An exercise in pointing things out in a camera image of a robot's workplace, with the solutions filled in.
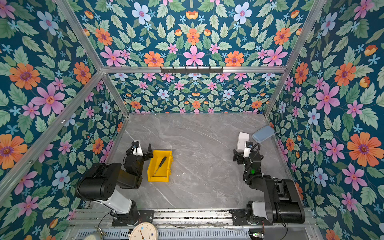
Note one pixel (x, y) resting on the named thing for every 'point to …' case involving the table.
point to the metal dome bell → (93, 236)
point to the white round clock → (145, 231)
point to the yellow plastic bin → (163, 174)
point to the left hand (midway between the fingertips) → (141, 141)
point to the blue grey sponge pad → (263, 133)
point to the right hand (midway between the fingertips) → (242, 148)
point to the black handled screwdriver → (160, 165)
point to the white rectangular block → (242, 137)
